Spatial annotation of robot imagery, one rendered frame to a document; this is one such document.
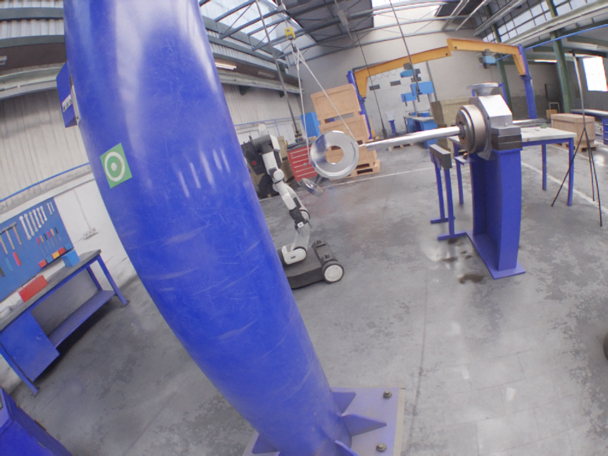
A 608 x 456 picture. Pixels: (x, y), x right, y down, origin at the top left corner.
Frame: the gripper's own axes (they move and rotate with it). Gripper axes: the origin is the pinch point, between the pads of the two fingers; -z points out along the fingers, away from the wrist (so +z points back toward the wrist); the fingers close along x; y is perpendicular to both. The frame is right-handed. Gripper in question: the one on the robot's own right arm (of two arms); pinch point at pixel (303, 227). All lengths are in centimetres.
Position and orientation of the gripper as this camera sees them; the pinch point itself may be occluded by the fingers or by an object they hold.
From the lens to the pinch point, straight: 216.0
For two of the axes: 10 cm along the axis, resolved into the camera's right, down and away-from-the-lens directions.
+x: 8.7, -4.8, -0.2
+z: -4.6, -8.2, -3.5
